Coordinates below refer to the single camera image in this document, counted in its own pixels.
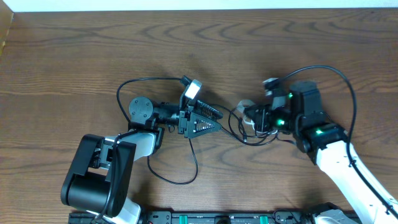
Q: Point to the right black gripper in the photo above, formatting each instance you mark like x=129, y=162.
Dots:
x=261, y=122

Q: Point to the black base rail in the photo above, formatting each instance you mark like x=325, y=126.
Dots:
x=326, y=213

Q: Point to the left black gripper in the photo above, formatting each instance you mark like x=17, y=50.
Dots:
x=187, y=118

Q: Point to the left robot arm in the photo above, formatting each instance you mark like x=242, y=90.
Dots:
x=99, y=176

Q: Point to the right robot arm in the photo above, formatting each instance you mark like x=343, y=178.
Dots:
x=299, y=112

